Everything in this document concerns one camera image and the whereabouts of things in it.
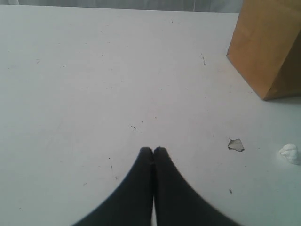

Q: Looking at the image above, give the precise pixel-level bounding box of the brown paper shopping bag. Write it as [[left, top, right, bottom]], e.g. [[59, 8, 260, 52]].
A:
[[227, 0, 301, 100]]

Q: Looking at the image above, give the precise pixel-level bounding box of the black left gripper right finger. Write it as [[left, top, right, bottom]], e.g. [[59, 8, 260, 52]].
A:
[[153, 147, 233, 226]]

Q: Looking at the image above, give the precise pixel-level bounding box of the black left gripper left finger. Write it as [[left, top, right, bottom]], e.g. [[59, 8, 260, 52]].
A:
[[75, 147, 154, 226]]

